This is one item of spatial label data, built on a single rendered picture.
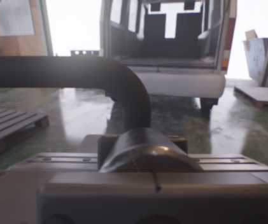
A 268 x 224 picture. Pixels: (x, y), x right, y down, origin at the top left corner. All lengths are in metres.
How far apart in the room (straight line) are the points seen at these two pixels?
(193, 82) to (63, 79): 1.72
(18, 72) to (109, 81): 0.11
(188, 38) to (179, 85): 2.08
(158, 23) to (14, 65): 3.69
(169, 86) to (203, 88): 0.35
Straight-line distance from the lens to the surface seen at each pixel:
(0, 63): 0.25
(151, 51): 3.82
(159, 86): 1.87
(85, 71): 0.20
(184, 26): 3.83
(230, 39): 2.00
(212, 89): 1.93
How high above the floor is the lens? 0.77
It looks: 21 degrees down
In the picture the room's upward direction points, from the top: straight up
